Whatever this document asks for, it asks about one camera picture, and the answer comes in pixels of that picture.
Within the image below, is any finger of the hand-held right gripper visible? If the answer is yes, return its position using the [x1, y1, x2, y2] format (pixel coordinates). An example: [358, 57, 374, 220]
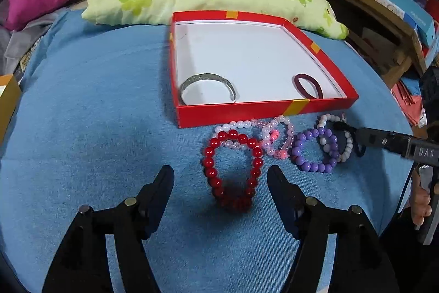
[353, 126, 416, 157]

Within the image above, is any black cable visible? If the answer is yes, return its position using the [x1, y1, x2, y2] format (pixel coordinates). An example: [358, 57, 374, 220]
[394, 163, 416, 220]

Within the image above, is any blue blanket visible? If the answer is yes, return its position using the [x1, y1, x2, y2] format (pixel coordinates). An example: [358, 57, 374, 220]
[0, 8, 414, 293]

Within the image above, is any silver bangle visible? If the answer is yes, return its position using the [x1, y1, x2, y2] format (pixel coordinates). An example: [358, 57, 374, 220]
[178, 72, 238, 105]

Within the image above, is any wooden shelf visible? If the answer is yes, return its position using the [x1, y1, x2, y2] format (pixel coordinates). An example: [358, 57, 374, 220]
[288, 0, 429, 88]

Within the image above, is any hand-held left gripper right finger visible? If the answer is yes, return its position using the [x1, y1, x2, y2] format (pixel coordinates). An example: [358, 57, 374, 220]
[267, 165, 400, 293]

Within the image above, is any pink bead bracelet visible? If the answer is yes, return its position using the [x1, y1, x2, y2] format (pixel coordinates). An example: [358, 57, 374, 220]
[261, 115, 296, 160]

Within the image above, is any white bead bracelet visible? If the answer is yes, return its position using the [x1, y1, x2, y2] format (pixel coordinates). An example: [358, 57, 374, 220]
[316, 113, 354, 163]

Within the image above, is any red bead bracelet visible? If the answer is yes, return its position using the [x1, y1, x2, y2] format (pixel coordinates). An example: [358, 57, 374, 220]
[202, 129, 264, 212]

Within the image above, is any maroon hair tie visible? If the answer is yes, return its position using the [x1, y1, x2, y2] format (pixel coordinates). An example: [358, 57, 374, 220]
[294, 73, 325, 99]

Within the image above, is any clear bead bracelet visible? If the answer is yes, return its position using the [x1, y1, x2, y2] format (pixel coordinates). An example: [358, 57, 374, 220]
[213, 119, 266, 151]

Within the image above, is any blue carton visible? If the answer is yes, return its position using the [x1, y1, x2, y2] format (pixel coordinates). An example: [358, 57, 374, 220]
[381, 0, 438, 46]

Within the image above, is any yellow box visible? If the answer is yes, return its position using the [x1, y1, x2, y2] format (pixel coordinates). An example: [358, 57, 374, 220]
[0, 75, 23, 143]

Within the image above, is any purple bead bracelet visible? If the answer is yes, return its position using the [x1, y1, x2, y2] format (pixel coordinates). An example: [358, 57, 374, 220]
[291, 126, 339, 174]

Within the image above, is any grey cloth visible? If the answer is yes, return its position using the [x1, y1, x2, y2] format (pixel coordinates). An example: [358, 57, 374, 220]
[0, 0, 62, 74]

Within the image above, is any person's right hand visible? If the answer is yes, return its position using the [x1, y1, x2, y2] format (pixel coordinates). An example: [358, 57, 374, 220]
[410, 172, 431, 225]

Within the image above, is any red cardboard box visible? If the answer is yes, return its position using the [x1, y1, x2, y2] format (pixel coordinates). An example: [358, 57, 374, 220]
[168, 10, 359, 129]

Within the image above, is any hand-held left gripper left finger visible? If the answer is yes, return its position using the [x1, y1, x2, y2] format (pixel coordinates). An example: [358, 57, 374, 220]
[41, 165, 175, 293]

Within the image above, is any red cloth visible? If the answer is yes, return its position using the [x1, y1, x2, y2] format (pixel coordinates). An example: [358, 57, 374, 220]
[391, 80, 427, 127]

